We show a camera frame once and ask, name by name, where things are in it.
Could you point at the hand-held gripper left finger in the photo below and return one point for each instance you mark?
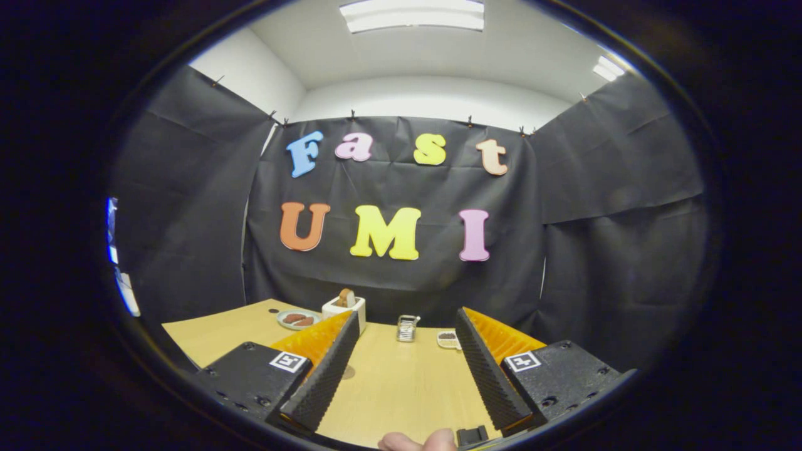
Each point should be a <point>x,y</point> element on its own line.
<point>322,376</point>

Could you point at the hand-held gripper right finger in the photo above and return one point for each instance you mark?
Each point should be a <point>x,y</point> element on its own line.
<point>489,376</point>

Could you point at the brown round coaster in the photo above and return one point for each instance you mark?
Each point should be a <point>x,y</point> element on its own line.
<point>349,372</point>

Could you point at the small white condiment dish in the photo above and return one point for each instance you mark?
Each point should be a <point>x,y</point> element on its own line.
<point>448,340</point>

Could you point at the brown cookie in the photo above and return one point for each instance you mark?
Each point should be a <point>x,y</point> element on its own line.
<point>304,322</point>
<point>293,317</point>

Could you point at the pale green plate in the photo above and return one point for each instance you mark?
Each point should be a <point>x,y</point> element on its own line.
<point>285,324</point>

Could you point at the white toaster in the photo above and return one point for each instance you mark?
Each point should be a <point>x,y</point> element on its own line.
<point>335,310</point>

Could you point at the brown bread slice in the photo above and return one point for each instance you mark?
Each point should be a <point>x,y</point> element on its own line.
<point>346,297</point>

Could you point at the wooden table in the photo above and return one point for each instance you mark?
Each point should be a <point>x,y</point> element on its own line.
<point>407,388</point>

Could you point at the small metal strainer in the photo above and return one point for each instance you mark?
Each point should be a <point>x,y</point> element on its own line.
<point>407,329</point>

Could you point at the small ceiling light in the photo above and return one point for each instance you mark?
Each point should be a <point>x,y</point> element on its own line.
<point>608,67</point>

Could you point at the long ceiling light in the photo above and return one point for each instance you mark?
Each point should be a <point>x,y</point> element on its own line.
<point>410,15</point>

